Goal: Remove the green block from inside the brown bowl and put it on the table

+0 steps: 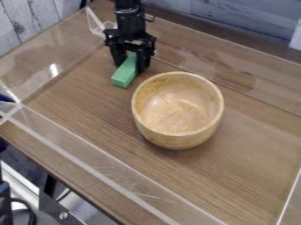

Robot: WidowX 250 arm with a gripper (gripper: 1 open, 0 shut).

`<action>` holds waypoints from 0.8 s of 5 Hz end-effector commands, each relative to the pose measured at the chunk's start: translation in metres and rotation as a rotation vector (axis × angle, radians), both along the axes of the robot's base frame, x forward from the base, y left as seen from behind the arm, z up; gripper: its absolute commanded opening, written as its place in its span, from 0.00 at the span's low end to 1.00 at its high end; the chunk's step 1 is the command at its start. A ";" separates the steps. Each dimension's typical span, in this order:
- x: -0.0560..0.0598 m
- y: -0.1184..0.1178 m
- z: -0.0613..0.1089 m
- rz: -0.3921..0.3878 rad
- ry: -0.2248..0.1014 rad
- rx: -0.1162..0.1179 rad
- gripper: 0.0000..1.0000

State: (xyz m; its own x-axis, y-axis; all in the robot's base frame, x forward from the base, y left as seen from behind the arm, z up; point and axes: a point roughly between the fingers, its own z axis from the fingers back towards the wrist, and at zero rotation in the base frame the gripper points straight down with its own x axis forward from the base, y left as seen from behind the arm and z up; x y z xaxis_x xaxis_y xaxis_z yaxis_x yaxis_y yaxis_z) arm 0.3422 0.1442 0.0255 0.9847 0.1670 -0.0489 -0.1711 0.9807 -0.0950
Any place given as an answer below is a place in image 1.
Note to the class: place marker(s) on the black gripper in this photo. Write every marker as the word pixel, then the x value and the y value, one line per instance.
pixel 128 37

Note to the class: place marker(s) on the green rectangular block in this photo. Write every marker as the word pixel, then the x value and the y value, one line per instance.
pixel 126 72

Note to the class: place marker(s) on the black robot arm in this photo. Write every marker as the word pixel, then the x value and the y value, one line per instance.
pixel 128 5

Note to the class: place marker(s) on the brown wooden bowl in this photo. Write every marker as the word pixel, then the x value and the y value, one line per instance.
pixel 177 108

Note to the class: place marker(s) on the black metal table leg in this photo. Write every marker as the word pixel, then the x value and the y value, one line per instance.
pixel 50 185

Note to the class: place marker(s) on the clear acrylic enclosure wall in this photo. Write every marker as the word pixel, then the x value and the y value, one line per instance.
pixel 70 122

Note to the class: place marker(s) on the grey metal bracket with screw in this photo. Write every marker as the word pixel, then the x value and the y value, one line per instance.
pixel 54 214

